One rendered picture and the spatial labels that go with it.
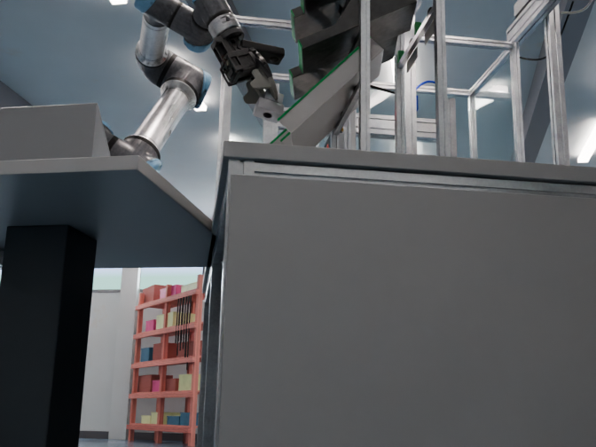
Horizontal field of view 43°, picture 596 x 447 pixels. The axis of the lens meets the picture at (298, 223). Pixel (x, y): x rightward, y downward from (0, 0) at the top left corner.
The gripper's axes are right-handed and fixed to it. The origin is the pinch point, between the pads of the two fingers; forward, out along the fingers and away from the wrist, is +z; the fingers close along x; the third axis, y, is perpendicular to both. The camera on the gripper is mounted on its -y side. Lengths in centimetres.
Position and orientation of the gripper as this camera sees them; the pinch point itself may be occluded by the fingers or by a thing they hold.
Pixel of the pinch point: (273, 100)
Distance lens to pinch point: 187.6
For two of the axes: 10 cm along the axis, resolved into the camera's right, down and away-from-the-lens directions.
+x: 3.3, -4.0, -8.5
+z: 4.7, 8.6, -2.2
